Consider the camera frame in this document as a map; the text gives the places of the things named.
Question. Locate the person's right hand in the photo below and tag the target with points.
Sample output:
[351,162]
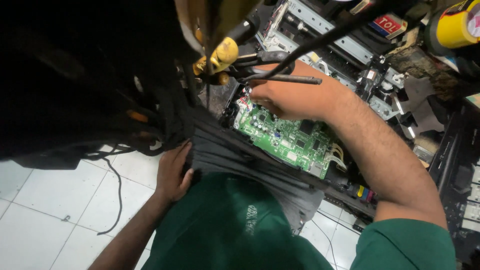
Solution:
[296,95]

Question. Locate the person's left hand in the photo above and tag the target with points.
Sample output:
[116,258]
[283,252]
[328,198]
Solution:
[170,176]

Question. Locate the person's right fingers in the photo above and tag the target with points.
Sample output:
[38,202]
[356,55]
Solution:
[264,98]

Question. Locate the grey printer casing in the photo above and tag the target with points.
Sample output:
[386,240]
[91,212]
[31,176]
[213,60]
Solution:
[232,157]

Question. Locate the green circuit board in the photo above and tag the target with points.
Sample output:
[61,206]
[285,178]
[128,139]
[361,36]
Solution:
[285,140]

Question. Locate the metal printer chassis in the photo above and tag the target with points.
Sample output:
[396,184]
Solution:
[337,41]

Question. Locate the person's green shirt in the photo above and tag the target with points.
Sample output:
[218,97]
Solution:
[232,228]

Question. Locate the row of coloured ink cartridges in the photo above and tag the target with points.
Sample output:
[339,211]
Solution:
[362,192]

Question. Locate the red labelled box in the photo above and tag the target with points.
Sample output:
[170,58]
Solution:
[388,25]

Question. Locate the yellow tape roll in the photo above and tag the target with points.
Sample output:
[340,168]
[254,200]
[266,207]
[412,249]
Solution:
[455,28]

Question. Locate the black printer unit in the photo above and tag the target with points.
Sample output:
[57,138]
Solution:
[459,180]

